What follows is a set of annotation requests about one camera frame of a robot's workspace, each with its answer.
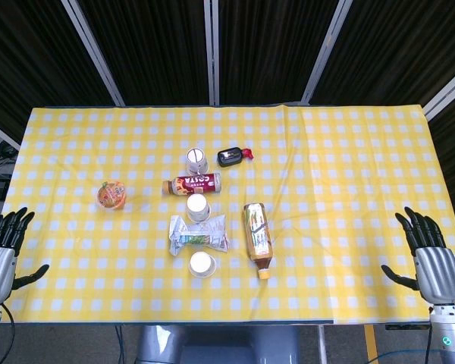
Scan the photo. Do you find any grey robot torso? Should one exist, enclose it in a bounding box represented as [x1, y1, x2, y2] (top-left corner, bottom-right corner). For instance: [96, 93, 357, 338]
[135, 325, 301, 364]

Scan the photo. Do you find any yellow tea bottle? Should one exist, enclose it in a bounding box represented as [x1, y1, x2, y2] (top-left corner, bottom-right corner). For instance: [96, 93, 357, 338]
[243, 202, 276, 281]

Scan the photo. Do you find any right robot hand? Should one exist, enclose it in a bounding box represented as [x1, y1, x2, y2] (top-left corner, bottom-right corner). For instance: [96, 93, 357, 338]
[381, 206, 455, 306]

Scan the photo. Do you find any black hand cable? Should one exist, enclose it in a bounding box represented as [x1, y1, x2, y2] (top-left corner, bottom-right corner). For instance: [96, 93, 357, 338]
[0, 303, 17, 364]

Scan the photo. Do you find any red Costa coffee bottle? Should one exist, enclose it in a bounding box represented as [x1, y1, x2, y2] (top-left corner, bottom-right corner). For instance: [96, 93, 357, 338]
[162, 172, 222, 196]

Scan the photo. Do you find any white partition post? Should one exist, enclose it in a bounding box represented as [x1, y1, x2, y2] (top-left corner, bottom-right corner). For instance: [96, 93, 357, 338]
[203, 0, 221, 106]
[60, 0, 127, 107]
[423, 62, 455, 122]
[300, 0, 354, 105]
[0, 117, 21, 151]

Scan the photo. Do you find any yellow checkered tablecloth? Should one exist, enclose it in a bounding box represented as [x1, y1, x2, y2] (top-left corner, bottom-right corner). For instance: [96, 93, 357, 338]
[0, 105, 455, 325]

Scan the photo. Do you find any white paper cup black line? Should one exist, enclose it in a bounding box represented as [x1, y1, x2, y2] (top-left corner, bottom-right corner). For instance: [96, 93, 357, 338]
[185, 147, 210, 174]

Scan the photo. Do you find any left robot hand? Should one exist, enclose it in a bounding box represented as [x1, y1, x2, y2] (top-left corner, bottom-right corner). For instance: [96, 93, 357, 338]
[0, 206, 50, 306]

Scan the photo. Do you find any blue cable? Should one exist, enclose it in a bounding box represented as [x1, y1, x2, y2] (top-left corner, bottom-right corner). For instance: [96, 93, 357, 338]
[374, 349, 430, 364]

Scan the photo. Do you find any crumpled silver snack bag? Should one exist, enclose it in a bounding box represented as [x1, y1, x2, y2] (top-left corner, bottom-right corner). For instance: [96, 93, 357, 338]
[168, 214, 230, 258]

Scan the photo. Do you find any black device with red end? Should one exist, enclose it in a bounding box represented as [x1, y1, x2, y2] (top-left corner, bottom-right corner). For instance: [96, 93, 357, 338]
[216, 148, 256, 168]

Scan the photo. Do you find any orange jelly cup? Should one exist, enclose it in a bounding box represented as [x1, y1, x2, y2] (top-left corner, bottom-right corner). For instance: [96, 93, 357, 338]
[96, 180, 127, 210]

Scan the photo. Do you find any metal table leg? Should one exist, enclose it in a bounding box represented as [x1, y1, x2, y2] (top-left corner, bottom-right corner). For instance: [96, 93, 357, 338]
[315, 325, 326, 364]

